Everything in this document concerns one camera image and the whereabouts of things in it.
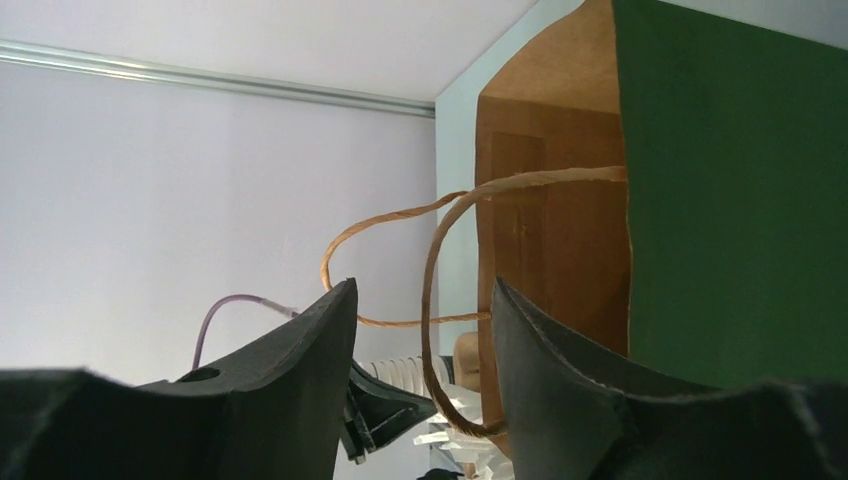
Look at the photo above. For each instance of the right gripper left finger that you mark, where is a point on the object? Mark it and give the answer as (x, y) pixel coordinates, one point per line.
(272, 409)

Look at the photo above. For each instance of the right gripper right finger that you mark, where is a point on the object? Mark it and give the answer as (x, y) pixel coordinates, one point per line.
(577, 410)

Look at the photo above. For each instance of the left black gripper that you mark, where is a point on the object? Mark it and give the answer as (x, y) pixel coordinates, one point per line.
(377, 413)

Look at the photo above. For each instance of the green paper bag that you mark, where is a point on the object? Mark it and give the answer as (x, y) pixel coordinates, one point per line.
(670, 184)

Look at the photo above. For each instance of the stack of paper cups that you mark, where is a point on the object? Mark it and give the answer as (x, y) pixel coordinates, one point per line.
(407, 373)

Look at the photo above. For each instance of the stack of black lids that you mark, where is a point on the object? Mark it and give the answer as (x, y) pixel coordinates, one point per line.
(441, 474)

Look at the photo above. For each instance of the bundle of white straws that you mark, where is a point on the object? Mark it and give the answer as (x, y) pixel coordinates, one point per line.
(474, 458)

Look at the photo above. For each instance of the brown cardboard cup carrier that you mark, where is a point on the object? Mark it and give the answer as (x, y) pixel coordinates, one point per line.
(466, 361)

